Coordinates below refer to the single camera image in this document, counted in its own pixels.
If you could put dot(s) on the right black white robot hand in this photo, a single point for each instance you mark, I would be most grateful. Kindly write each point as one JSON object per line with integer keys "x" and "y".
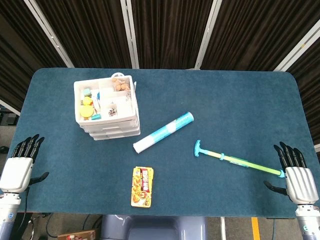
{"x": 301, "y": 185}

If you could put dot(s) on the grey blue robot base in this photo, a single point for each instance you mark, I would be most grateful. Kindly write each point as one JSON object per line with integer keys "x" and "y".
{"x": 150, "y": 225}

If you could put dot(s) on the blue table cloth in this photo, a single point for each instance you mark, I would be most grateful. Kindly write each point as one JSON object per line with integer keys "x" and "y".
{"x": 212, "y": 100}

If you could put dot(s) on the dark brown curtain panel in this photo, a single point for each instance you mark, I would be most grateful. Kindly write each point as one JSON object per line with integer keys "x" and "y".
{"x": 257, "y": 30}
{"x": 170, "y": 32}
{"x": 87, "y": 32}
{"x": 20, "y": 50}
{"x": 312, "y": 87}

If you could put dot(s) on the clear plastic drawer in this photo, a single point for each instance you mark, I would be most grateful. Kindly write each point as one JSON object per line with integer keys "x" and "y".
{"x": 117, "y": 137}
{"x": 115, "y": 132}
{"x": 110, "y": 127}

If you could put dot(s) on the brown cardboard box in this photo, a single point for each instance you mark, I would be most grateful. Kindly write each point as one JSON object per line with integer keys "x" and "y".
{"x": 77, "y": 235}

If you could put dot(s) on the blue green toy water pump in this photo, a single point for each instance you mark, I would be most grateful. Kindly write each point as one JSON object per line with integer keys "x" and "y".
{"x": 225, "y": 158}

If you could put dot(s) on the yellow snack packet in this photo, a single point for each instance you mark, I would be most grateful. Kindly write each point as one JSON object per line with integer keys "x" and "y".
{"x": 142, "y": 187}

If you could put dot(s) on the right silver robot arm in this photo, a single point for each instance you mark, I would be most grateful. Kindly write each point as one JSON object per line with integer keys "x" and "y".
{"x": 308, "y": 222}

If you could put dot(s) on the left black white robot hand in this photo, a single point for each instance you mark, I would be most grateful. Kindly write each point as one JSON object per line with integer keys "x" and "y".
{"x": 16, "y": 173}

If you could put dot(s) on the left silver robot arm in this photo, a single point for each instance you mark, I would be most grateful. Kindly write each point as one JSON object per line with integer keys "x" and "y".
{"x": 7, "y": 215}

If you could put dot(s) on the white plastic organizer box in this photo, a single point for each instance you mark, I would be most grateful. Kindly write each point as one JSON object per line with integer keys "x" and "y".
{"x": 120, "y": 105}

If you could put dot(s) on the small metal binder clips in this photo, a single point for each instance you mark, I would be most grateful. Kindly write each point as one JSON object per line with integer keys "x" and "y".
{"x": 112, "y": 111}

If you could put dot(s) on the blue white plastic wrap roll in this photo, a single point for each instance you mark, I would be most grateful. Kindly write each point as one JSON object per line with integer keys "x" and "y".
{"x": 162, "y": 132}

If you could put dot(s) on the yellow rubber duck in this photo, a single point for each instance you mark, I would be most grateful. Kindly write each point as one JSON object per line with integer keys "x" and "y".
{"x": 86, "y": 110}

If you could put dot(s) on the white partition post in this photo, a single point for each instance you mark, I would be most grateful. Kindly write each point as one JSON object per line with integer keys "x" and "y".
{"x": 130, "y": 35}
{"x": 50, "y": 35}
{"x": 297, "y": 48}
{"x": 10, "y": 107}
{"x": 207, "y": 37}

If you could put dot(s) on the teal flat small piece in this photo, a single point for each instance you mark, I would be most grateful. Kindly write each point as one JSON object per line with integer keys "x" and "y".
{"x": 95, "y": 116}

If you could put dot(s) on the mint green eraser block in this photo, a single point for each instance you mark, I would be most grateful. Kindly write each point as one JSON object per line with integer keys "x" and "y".
{"x": 86, "y": 92}

